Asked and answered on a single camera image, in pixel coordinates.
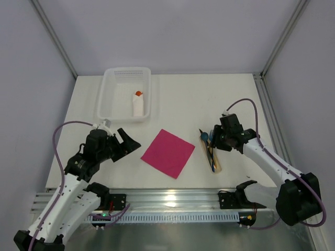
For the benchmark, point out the aluminium front rail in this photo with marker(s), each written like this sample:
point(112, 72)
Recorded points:
point(168, 200)

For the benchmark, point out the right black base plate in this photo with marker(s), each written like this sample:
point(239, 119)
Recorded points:
point(228, 200)

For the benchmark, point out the white rolled napkin bundle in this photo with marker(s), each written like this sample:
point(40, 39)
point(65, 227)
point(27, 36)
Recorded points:
point(138, 105)

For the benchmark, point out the beige wooden utensil tray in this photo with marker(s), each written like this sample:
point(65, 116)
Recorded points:
point(218, 166)

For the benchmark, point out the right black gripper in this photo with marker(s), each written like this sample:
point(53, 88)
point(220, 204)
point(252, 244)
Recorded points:
point(218, 139)

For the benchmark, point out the left controller board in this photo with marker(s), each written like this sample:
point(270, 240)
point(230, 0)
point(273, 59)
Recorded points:
point(99, 221)

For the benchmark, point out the white slotted cable duct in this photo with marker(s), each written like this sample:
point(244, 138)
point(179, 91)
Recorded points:
point(179, 217)

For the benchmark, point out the white plastic basket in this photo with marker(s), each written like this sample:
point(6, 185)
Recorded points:
point(114, 101)

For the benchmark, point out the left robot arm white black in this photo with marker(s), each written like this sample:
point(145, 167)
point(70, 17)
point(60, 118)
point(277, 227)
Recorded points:
point(76, 197)

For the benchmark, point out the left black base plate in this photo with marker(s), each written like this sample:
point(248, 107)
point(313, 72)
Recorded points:
point(115, 202)

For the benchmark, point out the pink paper napkin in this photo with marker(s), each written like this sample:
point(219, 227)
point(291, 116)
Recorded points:
point(168, 154)

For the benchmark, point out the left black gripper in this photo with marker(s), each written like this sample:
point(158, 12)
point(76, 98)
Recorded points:
point(118, 147)

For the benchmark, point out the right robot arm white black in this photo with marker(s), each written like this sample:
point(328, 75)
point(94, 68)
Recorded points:
point(299, 196)

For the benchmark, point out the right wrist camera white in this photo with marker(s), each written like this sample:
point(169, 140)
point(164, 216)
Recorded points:
point(226, 113)

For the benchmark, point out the right controller board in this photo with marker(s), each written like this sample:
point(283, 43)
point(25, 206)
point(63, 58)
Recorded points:
point(246, 219)

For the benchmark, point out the gold metal knife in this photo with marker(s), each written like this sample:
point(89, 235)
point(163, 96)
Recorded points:
point(210, 157)

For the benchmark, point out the controller board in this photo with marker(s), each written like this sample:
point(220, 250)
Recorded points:
point(246, 219)
point(99, 221)

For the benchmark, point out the right aluminium frame post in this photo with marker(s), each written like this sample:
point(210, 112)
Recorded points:
point(285, 34)

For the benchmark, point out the aluminium frame post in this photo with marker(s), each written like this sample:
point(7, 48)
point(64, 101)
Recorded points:
point(53, 36)
point(285, 34)

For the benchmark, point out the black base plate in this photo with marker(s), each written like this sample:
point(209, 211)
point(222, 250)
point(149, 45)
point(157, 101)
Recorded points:
point(115, 202)
point(228, 200)

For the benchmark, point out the left aluminium frame post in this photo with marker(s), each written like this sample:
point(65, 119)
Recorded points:
point(53, 36)

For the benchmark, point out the right aluminium side rail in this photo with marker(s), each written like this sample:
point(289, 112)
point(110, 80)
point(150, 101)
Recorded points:
point(273, 126)

